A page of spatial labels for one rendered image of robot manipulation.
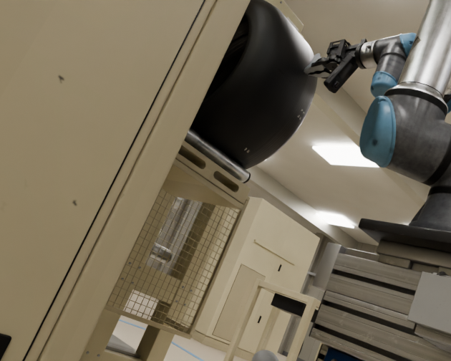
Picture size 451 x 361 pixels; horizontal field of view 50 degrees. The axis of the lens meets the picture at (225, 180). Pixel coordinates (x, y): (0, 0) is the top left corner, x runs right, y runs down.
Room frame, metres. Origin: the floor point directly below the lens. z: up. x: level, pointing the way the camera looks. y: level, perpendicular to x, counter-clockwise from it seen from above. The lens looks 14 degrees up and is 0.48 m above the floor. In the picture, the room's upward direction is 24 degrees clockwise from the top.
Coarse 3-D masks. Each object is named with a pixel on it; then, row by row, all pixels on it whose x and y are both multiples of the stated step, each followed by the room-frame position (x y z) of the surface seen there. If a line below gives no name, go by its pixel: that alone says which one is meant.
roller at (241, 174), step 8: (192, 136) 1.38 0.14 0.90; (200, 136) 1.40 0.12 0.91; (192, 144) 1.40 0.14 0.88; (200, 144) 1.41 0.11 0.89; (208, 144) 1.43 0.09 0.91; (200, 152) 1.44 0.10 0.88; (208, 152) 1.44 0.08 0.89; (216, 152) 1.45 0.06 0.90; (216, 160) 1.47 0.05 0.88; (224, 160) 1.48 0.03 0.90; (232, 160) 1.50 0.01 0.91; (224, 168) 1.51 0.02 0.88; (232, 168) 1.51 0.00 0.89; (240, 168) 1.53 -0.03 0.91; (240, 176) 1.54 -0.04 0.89; (248, 176) 1.56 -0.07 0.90
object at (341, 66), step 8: (352, 56) 1.26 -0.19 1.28; (344, 64) 1.26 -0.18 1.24; (352, 64) 1.27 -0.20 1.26; (336, 72) 1.27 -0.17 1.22; (344, 72) 1.28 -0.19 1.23; (352, 72) 1.29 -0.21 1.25; (328, 80) 1.29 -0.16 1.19; (336, 80) 1.28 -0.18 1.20; (344, 80) 1.29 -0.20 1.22; (328, 88) 1.30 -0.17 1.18; (336, 88) 1.30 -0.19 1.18
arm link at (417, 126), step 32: (448, 0) 0.76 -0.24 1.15; (448, 32) 0.76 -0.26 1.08; (416, 64) 0.78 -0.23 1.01; (448, 64) 0.77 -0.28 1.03; (384, 96) 0.79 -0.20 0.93; (416, 96) 0.76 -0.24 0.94; (384, 128) 0.77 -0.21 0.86; (416, 128) 0.76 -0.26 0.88; (448, 128) 0.76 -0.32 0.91; (384, 160) 0.81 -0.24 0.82; (416, 160) 0.78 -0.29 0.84
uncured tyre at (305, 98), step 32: (256, 0) 1.44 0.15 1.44; (256, 32) 1.35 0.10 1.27; (288, 32) 1.36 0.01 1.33; (224, 64) 1.83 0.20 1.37; (256, 64) 1.32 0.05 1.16; (288, 64) 1.36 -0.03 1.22; (224, 96) 1.36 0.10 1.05; (256, 96) 1.34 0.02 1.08; (288, 96) 1.39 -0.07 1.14; (192, 128) 1.45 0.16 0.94; (224, 128) 1.41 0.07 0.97; (256, 128) 1.42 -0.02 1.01; (288, 128) 1.46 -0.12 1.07; (256, 160) 1.54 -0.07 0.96
